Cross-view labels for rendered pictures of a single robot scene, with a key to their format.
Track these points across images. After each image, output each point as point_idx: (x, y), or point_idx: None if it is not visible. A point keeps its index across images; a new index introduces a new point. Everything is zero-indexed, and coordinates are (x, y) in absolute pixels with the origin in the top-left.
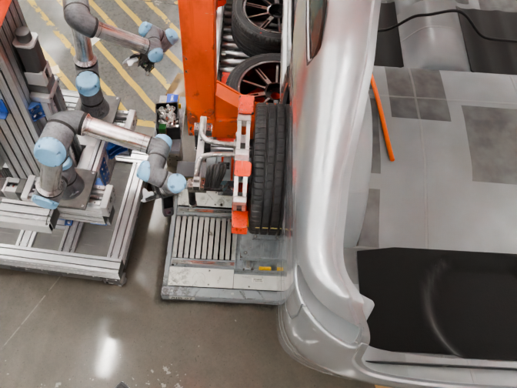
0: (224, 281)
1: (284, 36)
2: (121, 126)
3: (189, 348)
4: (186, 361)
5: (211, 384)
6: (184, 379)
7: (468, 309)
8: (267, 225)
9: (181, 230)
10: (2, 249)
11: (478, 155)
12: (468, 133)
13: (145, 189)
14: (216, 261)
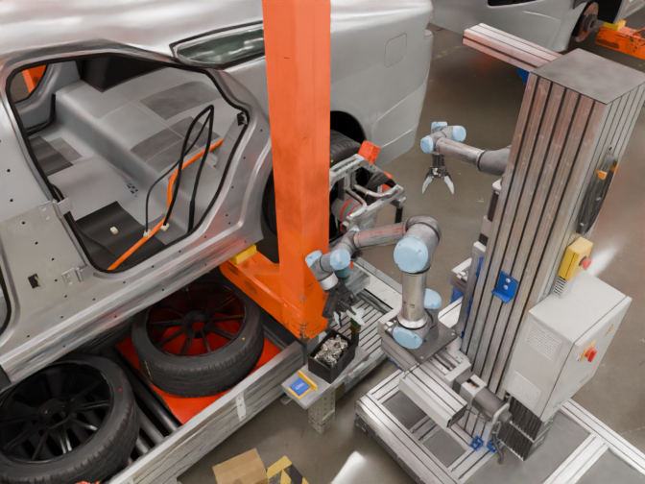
0: (380, 286)
1: (176, 262)
2: (456, 149)
3: (438, 278)
4: (446, 274)
5: (439, 254)
6: (455, 267)
7: None
8: None
9: (379, 344)
10: (564, 404)
11: (206, 99)
12: (192, 107)
13: (448, 183)
14: (372, 303)
